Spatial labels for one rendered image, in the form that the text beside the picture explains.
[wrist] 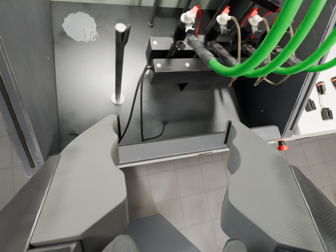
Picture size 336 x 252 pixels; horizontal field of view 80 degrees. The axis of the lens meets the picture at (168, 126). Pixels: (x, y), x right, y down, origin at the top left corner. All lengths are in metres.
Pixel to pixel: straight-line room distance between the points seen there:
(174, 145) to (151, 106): 0.19
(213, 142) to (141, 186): 0.97
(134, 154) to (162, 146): 0.07
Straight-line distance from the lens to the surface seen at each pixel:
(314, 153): 2.26
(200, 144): 0.54
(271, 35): 0.25
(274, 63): 0.36
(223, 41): 0.63
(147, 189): 1.46
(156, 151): 0.50
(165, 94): 0.67
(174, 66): 0.55
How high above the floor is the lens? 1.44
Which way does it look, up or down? 71 degrees down
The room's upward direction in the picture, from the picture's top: 50 degrees clockwise
